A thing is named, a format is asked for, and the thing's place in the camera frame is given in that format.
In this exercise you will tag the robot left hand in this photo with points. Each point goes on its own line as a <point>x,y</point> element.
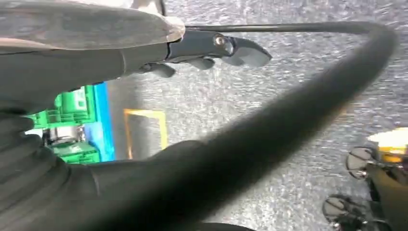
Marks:
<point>63,73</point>

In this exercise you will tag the black wheeled stand base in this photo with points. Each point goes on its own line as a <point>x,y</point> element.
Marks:
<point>389,191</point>

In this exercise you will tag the yellow floor tape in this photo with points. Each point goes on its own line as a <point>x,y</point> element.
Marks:
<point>143,112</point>

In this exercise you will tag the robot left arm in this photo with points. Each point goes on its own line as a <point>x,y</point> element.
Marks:
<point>28,191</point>

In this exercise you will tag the white plastic cover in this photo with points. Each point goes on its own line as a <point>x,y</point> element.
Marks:
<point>79,22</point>

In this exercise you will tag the green plastic crate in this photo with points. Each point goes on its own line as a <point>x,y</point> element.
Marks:
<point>76,153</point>
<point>73,105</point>

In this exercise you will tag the blue metal shelf rack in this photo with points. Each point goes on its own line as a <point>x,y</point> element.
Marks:
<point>103,127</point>

